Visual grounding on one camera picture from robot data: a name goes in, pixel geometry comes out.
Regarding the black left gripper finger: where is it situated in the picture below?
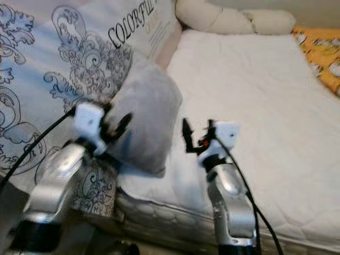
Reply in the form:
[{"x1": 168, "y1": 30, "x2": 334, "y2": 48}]
[{"x1": 112, "y1": 113, "x2": 133, "y2": 142}]

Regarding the grey plush pillow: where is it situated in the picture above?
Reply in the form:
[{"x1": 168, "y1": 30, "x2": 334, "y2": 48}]
[{"x1": 106, "y1": 52, "x2": 183, "y2": 177}]

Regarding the yellow cartoon print blanket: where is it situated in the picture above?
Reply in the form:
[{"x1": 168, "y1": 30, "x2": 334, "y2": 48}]
[{"x1": 292, "y1": 28, "x2": 340, "y2": 97}]

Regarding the white quilted mattress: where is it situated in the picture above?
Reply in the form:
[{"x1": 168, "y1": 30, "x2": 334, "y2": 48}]
[{"x1": 117, "y1": 29, "x2": 340, "y2": 253}]

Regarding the cream long bolster pillow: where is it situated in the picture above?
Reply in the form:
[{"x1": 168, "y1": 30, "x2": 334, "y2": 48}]
[{"x1": 174, "y1": 0, "x2": 296, "y2": 36}]

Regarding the dark robot leg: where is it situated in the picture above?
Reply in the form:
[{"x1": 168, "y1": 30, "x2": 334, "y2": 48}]
[{"x1": 106, "y1": 240, "x2": 139, "y2": 255}]

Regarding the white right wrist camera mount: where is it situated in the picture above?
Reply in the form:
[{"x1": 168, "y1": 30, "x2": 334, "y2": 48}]
[{"x1": 210, "y1": 122, "x2": 240, "y2": 155}]

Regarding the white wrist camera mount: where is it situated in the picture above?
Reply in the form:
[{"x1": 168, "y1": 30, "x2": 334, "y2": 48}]
[
  {"x1": 73, "y1": 102, "x2": 106, "y2": 155},
  {"x1": 210, "y1": 122, "x2": 240, "y2": 155}
]

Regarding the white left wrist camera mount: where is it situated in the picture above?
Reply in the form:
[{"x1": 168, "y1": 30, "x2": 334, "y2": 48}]
[{"x1": 73, "y1": 102, "x2": 106, "y2": 155}]

